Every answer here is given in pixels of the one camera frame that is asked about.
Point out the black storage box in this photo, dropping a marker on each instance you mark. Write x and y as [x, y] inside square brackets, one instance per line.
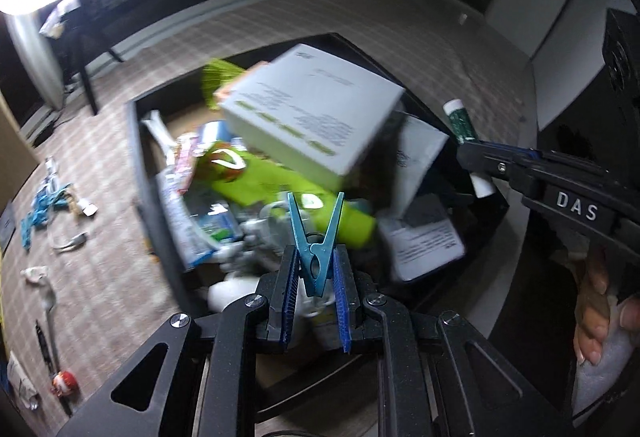
[145, 177]

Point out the person's right hand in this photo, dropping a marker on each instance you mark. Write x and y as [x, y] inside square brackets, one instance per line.
[592, 307]

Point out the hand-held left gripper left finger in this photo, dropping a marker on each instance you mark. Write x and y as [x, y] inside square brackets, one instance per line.
[286, 297]

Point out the white printed leaflet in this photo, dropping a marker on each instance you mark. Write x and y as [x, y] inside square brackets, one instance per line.
[425, 242]

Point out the black pen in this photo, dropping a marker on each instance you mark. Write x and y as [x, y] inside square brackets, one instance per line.
[42, 342]

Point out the green white glue stick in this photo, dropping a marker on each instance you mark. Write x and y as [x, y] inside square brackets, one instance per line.
[460, 122]

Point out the lime green bottle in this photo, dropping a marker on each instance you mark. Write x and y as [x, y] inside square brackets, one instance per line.
[260, 187]

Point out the yellow-green shuttlecock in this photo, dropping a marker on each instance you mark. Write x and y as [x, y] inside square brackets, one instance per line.
[217, 77]

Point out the large teal clothes clip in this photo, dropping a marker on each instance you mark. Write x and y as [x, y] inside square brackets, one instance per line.
[316, 267]

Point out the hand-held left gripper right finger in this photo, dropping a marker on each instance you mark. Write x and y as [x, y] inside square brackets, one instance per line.
[345, 302]

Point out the white carton box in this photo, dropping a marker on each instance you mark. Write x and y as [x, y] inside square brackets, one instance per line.
[310, 112]

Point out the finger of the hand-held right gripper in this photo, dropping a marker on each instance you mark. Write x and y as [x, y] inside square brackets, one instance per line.
[487, 162]
[515, 149]

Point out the red white snack packet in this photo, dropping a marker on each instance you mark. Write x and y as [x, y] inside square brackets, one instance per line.
[182, 162]

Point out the wooden cabinet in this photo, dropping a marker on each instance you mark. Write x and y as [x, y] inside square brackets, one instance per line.
[7, 142]

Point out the blue clothespin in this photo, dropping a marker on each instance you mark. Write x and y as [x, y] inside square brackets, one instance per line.
[27, 229]
[55, 203]

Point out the small white cylinder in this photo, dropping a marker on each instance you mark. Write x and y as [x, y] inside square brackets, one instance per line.
[86, 208]

